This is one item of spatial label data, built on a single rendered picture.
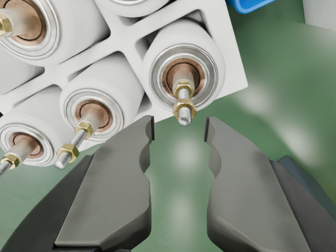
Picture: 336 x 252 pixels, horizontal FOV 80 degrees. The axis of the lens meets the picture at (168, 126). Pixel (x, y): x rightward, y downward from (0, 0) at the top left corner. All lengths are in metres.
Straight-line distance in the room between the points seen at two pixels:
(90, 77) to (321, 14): 0.39
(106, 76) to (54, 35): 0.07
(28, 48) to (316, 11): 0.45
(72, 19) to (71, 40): 0.02
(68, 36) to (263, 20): 0.38
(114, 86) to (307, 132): 0.54
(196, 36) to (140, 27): 0.09
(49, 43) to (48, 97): 0.13
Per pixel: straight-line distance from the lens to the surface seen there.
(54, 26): 0.25
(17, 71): 0.35
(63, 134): 0.33
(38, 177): 0.84
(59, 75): 0.35
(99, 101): 0.26
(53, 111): 0.34
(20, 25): 0.24
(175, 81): 0.20
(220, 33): 0.29
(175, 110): 0.16
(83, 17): 0.27
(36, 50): 0.26
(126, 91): 0.26
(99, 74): 0.27
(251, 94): 0.54
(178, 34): 0.22
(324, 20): 0.47
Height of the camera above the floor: 0.47
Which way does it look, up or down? 57 degrees down
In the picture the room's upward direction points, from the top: 175 degrees counter-clockwise
